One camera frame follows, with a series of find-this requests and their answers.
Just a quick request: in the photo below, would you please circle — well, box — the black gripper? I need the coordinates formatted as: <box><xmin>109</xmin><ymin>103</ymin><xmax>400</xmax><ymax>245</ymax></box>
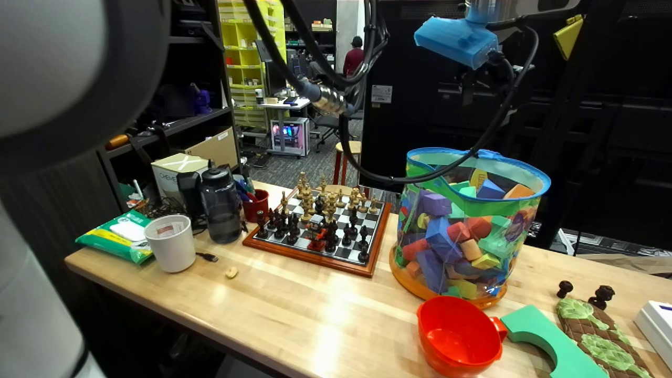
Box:
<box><xmin>484</xmin><ymin>49</ymin><xmax>525</xmax><ymax>89</ymax></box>

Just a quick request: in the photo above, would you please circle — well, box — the yellow foam block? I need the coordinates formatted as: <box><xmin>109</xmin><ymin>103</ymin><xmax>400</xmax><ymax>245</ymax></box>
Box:
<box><xmin>469</xmin><ymin>167</ymin><xmax>490</xmax><ymax>193</ymax></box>

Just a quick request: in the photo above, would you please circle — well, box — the blue foam block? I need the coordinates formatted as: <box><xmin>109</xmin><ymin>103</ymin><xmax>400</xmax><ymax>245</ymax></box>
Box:
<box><xmin>477</xmin><ymin>178</ymin><xmax>507</xmax><ymax>201</ymax></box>

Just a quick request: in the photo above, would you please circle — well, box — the orange foam block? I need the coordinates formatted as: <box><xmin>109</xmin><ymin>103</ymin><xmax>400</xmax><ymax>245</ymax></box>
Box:
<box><xmin>505</xmin><ymin>182</ymin><xmax>536</xmax><ymax>200</ymax></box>

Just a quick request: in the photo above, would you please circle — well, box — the purple foam block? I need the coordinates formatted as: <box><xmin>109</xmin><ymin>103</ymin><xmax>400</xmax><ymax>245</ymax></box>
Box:
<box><xmin>417</xmin><ymin>192</ymin><xmax>453</xmax><ymax>218</ymax></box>

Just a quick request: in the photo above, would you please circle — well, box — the red foam block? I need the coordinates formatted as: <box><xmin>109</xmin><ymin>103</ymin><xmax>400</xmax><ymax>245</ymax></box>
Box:
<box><xmin>448</xmin><ymin>216</ymin><xmax>493</xmax><ymax>243</ymax></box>

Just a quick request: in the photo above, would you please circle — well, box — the yellow triangular tag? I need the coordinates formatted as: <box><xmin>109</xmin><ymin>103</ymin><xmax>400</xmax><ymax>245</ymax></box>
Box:
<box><xmin>552</xmin><ymin>12</ymin><xmax>587</xmax><ymax>63</ymax></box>

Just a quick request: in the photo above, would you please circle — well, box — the person in red shirt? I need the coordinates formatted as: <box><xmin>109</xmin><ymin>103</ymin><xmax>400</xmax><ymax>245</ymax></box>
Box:
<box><xmin>342</xmin><ymin>33</ymin><xmax>367</xmax><ymax>81</ymax></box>

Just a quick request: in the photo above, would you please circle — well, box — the wooden stool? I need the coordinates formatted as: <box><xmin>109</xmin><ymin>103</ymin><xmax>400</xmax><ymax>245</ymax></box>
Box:
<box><xmin>334</xmin><ymin>139</ymin><xmax>364</xmax><ymax>188</ymax></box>

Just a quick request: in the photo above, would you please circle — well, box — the clear tub of foam blocks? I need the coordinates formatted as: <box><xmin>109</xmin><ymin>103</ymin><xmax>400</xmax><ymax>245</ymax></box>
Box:
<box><xmin>389</xmin><ymin>145</ymin><xmax>555</xmax><ymax>312</ymax></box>

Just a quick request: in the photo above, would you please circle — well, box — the wooden chess board with pieces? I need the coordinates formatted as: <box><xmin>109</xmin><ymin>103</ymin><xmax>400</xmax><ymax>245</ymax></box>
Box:
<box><xmin>242</xmin><ymin>170</ymin><xmax>395</xmax><ymax>279</ymax></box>

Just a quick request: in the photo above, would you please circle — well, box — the yellow storage bins rack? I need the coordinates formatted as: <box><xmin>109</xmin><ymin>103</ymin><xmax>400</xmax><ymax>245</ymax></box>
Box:
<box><xmin>216</xmin><ymin>0</ymin><xmax>271</xmax><ymax>132</ymax></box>

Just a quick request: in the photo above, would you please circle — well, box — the red plastic bowl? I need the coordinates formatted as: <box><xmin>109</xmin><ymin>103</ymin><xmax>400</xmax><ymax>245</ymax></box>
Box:
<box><xmin>417</xmin><ymin>294</ymin><xmax>511</xmax><ymax>378</ymax></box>

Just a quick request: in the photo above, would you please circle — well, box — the red cup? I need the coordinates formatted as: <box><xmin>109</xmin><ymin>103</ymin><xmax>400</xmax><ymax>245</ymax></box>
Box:
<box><xmin>242</xmin><ymin>188</ymin><xmax>271</xmax><ymax>225</ymax></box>

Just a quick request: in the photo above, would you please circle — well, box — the brown cardboard box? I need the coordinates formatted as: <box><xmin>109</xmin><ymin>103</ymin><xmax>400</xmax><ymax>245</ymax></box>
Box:
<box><xmin>186</xmin><ymin>127</ymin><xmax>239</xmax><ymax>168</ymax></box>

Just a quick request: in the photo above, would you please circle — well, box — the white flat box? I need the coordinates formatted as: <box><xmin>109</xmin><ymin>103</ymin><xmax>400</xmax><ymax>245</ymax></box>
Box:
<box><xmin>633</xmin><ymin>300</ymin><xmax>672</xmax><ymax>370</ymax></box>

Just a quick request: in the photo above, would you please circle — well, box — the white Chemex box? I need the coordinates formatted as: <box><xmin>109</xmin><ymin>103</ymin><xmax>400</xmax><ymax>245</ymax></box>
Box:
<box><xmin>150</xmin><ymin>151</ymin><xmax>211</xmax><ymax>205</ymax></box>

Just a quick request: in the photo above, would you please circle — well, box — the white paper cup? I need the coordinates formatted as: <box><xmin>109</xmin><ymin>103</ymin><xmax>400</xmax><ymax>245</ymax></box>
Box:
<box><xmin>143</xmin><ymin>212</ymin><xmax>199</xmax><ymax>276</ymax></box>

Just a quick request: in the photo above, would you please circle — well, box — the green wipes pack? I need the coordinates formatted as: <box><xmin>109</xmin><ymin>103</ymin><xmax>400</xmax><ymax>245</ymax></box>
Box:
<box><xmin>73</xmin><ymin>209</ymin><xmax>157</xmax><ymax>266</ymax></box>

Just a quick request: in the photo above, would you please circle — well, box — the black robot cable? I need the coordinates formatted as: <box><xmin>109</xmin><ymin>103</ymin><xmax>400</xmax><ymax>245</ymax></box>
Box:
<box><xmin>239</xmin><ymin>0</ymin><xmax>545</xmax><ymax>192</ymax></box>

